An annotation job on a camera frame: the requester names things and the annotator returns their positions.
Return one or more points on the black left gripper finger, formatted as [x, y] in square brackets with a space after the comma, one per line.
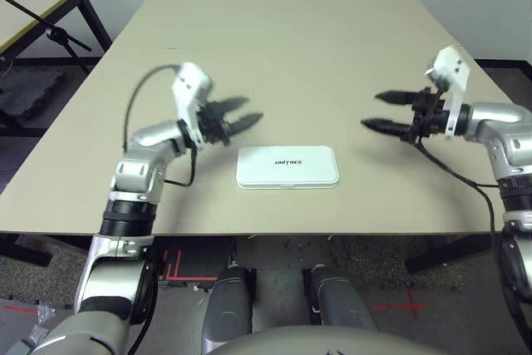
[247, 121]
[234, 103]

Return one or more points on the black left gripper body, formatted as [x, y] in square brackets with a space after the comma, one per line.
[214, 124]

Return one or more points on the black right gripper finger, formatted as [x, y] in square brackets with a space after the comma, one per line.
[395, 97]
[384, 126]

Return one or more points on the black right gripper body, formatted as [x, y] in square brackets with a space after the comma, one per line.
[426, 116]

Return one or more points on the white plastic pencil case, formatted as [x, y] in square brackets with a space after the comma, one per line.
[287, 172]

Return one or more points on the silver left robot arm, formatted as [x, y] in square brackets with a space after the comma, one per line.
[141, 172]

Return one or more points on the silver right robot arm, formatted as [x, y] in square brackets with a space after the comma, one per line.
[498, 122]

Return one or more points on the speckled grey floor mat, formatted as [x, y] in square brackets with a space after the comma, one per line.
[374, 259]
[62, 276]

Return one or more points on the grey robot left leg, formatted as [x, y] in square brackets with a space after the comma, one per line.
[228, 301]

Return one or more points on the grey robot leg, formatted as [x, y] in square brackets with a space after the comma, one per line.
[336, 301]
[228, 301]

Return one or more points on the grey robot right leg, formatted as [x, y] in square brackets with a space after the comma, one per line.
[336, 301]

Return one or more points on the black boom stand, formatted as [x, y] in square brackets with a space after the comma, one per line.
[56, 33]

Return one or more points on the dark foam mat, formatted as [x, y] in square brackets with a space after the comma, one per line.
[29, 89]

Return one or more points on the grey robot torso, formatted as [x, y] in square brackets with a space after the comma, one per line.
[291, 342]

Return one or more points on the crumpled clear plastic wrap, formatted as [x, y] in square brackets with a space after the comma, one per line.
[43, 313]

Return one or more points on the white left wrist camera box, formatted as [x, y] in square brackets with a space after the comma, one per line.
[191, 85]

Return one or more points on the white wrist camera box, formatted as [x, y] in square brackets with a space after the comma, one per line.
[451, 66]
[191, 85]

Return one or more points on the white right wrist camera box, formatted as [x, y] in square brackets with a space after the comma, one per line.
[451, 66]

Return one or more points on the wooden side table black frame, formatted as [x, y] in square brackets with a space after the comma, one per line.
[33, 1]

